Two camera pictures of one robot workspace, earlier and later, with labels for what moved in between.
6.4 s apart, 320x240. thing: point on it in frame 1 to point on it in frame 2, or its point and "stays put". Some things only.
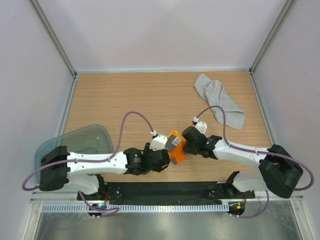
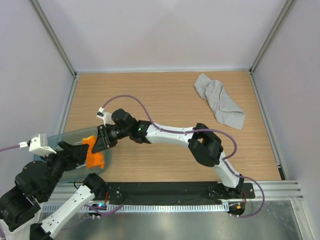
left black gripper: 147,149 to 78,154
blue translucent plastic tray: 90,139 stays put
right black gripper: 188,150 to 104,140
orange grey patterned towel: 175,145 to 96,159
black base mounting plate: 166,193 stays put
